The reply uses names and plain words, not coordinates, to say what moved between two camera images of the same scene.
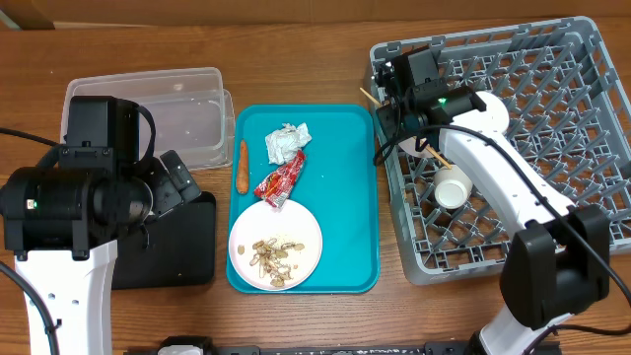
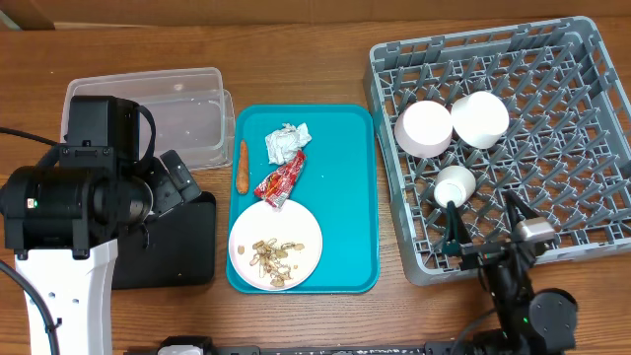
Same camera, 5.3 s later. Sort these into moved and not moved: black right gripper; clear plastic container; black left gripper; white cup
Moved: black right gripper
Not moved: white cup; clear plastic container; black left gripper
